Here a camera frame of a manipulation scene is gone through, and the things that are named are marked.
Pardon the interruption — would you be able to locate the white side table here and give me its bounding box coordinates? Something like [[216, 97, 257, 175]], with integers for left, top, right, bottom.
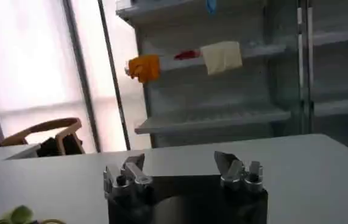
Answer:
[[4, 143, 42, 161]]

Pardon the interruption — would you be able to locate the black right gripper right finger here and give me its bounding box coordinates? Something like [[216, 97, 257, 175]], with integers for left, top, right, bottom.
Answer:
[[213, 150, 265, 194]]

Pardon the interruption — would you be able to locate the light green shirt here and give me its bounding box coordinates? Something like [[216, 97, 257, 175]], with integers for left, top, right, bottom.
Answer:
[[0, 205, 36, 224]]

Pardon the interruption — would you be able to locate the thin dark window post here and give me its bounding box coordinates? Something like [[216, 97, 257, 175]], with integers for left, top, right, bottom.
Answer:
[[96, 0, 132, 152]]

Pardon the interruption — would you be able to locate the thick dark window post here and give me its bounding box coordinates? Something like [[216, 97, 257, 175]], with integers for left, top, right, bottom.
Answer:
[[61, 0, 102, 153]]

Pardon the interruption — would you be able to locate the wooden chair with curved back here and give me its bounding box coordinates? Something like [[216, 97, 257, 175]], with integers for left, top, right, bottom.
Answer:
[[0, 117, 86, 158]]

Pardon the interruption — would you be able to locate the grey shelf rack with goods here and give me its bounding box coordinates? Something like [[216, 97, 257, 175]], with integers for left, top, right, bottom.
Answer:
[[115, 0, 303, 149]]

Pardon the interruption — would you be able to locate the empty grey shelf rack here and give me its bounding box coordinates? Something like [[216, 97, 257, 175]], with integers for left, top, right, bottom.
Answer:
[[297, 0, 348, 158]]

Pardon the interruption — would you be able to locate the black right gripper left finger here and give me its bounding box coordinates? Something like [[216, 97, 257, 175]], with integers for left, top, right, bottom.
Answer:
[[102, 153, 154, 199]]

